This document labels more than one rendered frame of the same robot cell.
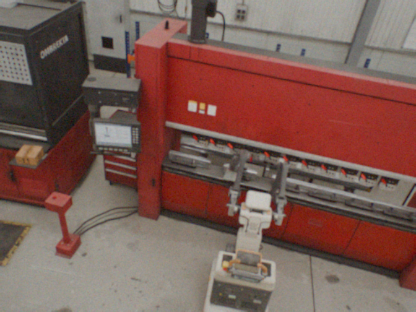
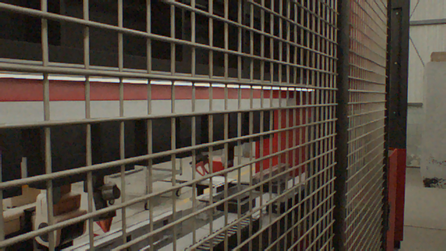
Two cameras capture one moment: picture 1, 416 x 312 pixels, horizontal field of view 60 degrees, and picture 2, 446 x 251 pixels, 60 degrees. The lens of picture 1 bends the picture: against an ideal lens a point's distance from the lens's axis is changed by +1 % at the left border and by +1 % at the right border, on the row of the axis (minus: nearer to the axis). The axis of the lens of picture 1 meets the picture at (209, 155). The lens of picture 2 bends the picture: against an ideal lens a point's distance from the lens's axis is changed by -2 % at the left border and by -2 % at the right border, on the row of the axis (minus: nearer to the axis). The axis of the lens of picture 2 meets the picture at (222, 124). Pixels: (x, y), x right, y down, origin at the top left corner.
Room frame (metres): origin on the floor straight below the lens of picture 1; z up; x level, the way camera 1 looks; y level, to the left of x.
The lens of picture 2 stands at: (3.85, -2.12, 1.41)
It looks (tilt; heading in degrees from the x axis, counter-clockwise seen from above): 4 degrees down; 110
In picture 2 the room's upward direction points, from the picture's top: straight up
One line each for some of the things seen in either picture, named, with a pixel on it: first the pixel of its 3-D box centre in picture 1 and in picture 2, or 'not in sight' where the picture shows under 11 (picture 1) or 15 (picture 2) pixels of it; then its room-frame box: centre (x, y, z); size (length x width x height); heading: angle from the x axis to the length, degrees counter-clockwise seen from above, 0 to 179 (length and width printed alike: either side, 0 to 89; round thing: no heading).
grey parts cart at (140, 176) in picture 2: not in sight; (145, 165); (1.08, 2.53, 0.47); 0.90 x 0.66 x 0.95; 85
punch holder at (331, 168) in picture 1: (329, 168); (55, 153); (3.06, -1.27, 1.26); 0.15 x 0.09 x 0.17; 80
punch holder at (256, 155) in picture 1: (254, 150); (208, 131); (3.20, -0.48, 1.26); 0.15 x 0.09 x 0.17; 80
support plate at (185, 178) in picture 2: (233, 173); (202, 178); (3.08, -0.29, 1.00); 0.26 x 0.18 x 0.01; 170
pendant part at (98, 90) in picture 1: (114, 121); not in sight; (3.03, 1.00, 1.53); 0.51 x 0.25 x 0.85; 95
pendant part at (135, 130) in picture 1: (118, 134); not in sight; (2.95, 0.94, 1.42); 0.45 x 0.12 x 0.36; 95
